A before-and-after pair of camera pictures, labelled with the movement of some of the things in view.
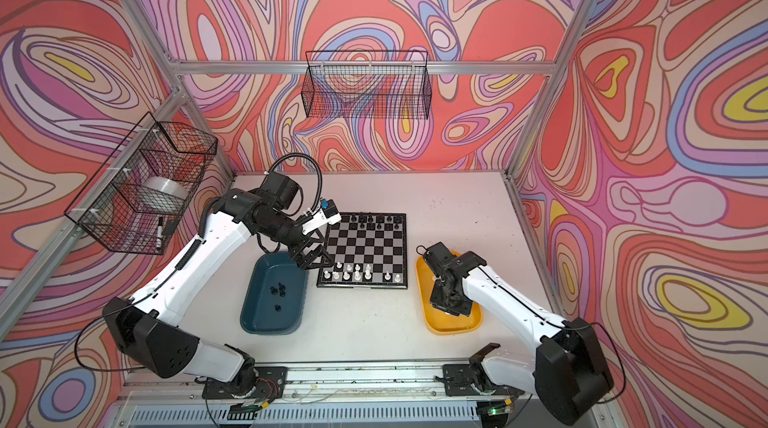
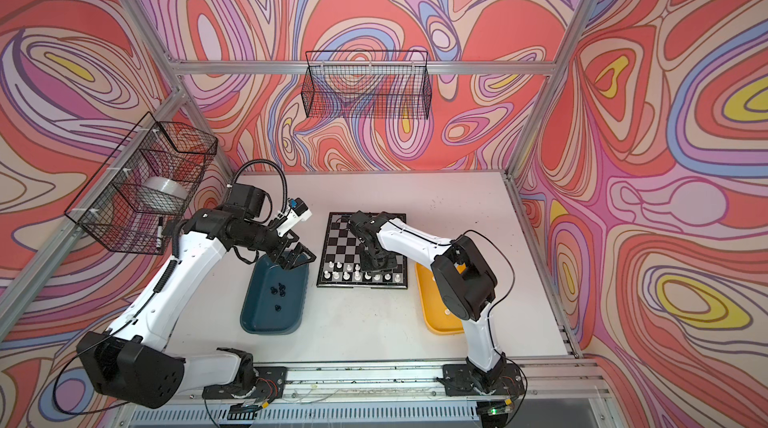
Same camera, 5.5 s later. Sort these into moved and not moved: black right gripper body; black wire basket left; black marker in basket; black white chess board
Moved: black right gripper body
Not moved: black marker in basket; black white chess board; black wire basket left
